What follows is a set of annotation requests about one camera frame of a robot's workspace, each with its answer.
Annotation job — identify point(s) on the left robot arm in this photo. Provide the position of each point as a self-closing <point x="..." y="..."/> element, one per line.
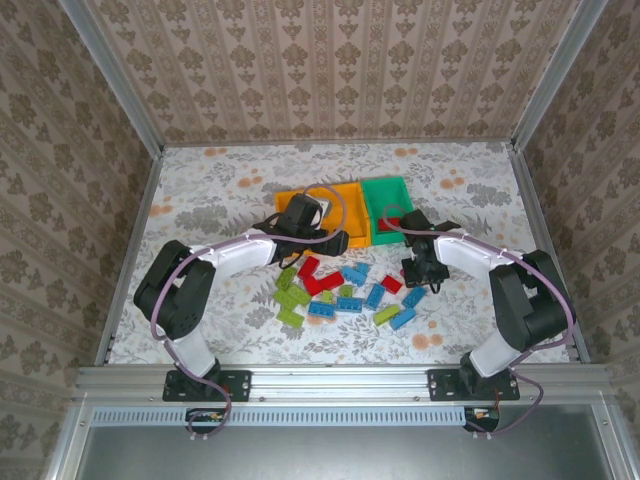
<point x="240" y="255"/>

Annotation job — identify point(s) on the small lime green lego brick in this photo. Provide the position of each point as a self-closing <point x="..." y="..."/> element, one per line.
<point x="346" y="290"/>
<point x="327" y="296"/>

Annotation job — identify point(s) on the aluminium frame post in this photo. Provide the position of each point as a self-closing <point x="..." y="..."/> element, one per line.
<point x="124" y="90"/>
<point x="554" y="75"/>

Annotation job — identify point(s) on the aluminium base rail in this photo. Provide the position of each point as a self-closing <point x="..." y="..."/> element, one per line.
<point x="340" y="382"/>

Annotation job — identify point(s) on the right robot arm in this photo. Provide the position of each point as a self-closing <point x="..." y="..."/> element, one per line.
<point x="470" y="250"/>

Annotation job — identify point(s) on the floral table cover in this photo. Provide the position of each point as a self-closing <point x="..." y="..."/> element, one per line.
<point x="350" y="160"/>

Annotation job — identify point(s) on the aluminium side rail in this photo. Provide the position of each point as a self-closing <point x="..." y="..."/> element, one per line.
<point x="532" y="200"/>
<point x="132" y="250"/>

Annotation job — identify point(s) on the green plastic bin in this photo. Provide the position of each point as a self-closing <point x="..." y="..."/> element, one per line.
<point x="385" y="195"/>

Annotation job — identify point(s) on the black connector board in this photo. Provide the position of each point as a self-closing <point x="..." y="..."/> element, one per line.
<point x="205" y="415"/>
<point x="480" y="414"/>

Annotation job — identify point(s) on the grey metal tray panel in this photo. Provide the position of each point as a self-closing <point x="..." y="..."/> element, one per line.
<point x="325" y="455"/>

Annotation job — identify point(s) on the blue lego brick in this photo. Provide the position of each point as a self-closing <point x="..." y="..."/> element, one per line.
<point x="402" y="318"/>
<point x="363" y="268"/>
<point x="414" y="296"/>
<point x="349" y="304"/>
<point x="352" y="276"/>
<point x="322" y="308"/>
<point x="375" y="296"/>

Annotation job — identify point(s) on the long lime green lego brick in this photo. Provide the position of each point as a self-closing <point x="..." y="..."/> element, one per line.
<point x="292" y="296"/>

